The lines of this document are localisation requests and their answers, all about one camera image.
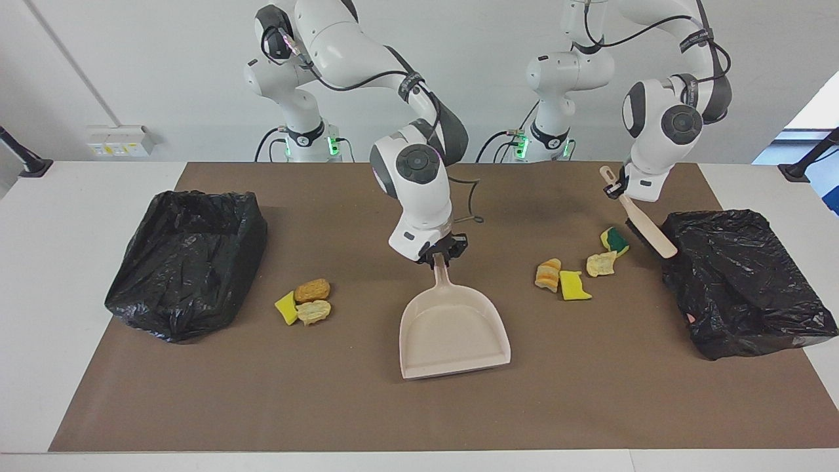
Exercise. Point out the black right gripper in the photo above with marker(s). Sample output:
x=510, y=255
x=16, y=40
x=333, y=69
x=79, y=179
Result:
x=449, y=242

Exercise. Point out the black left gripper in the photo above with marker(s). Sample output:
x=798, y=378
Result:
x=621, y=189

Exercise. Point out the green and yellow sponge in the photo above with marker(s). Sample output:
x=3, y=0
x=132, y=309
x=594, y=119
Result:
x=615, y=241

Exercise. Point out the beige hand brush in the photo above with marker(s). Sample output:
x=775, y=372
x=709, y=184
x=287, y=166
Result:
x=649, y=229

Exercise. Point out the beige plastic dustpan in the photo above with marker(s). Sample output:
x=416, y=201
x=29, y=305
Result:
x=452, y=328

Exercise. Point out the pale torn bread piece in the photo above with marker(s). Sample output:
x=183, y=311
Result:
x=600, y=264
x=314, y=312

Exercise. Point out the large yellow sponge piece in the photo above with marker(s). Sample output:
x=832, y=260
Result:
x=575, y=286

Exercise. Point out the orange striped bread piece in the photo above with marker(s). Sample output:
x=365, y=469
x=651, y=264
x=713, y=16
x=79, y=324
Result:
x=548, y=275

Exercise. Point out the brown bread roll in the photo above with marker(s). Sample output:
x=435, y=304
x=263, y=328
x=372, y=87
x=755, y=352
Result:
x=312, y=290

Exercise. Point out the small yellow sponge piece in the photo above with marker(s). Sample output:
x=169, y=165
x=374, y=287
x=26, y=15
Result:
x=286, y=309

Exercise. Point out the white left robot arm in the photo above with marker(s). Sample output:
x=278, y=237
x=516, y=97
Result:
x=662, y=144

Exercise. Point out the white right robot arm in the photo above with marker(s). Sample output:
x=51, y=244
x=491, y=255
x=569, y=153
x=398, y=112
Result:
x=419, y=196

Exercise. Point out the right black trash bag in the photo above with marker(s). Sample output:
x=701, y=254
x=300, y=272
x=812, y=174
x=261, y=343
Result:
x=734, y=295

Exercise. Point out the open black bag-lined bin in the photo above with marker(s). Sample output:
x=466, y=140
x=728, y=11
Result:
x=183, y=275

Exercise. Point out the brown table mat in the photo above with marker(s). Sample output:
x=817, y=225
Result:
x=262, y=413

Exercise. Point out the black table clamp mount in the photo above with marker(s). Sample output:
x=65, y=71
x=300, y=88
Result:
x=33, y=167
x=796, y=172

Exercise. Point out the white wall outlet box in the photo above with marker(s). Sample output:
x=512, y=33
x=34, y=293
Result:
x=118, y=141

